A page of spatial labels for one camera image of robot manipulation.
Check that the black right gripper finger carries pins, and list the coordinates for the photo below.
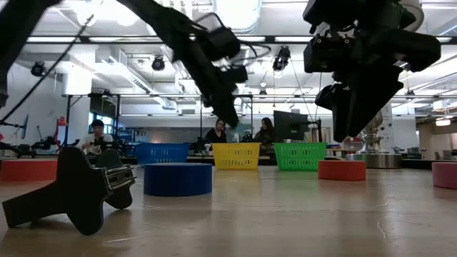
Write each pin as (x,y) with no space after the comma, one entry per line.
(339,107)
(371,103)

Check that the red tape roll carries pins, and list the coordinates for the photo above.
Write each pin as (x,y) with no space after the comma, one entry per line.
(28,170)
(342,170)

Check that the blue tape roll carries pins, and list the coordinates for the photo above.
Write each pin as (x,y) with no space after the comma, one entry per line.
(178,180)

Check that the pink tape roll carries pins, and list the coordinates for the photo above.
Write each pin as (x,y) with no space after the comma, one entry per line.
(446,175)

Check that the black staple remover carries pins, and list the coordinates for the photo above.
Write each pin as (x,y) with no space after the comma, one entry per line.
(78,192)

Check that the yellow plastic basket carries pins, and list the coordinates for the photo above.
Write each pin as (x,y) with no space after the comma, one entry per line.
(236,156)

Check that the black computer monitor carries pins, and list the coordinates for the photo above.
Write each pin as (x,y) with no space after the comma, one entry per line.
(290,125)

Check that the silver lamp with white shade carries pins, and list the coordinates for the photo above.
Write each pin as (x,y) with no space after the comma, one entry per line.
(373,157)

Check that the black ceiling spotlight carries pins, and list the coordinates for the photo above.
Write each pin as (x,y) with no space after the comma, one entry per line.
(158,63)
(38,69)

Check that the green plastic basket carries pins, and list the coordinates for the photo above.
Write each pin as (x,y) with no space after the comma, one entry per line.
(300,156)

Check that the blue plastic basket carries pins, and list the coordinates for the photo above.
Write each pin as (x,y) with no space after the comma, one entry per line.
(162,153)

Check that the seated person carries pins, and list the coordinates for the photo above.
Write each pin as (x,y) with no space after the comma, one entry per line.
(94,139)

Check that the red stand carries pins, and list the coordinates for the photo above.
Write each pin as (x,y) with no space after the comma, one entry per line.
(60,130)

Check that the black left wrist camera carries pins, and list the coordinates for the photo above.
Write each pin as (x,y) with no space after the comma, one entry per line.
(223,43)

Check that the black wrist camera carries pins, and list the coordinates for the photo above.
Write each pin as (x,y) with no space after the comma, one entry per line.
(223,43)
(326,55)

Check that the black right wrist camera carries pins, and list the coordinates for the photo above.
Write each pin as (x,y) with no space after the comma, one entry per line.
(326,55)

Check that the black overhead camera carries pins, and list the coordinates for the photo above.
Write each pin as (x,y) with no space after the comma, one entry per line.
(282,59)

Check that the black overhead frame bar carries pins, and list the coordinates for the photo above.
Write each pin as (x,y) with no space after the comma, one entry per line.
(107,39)

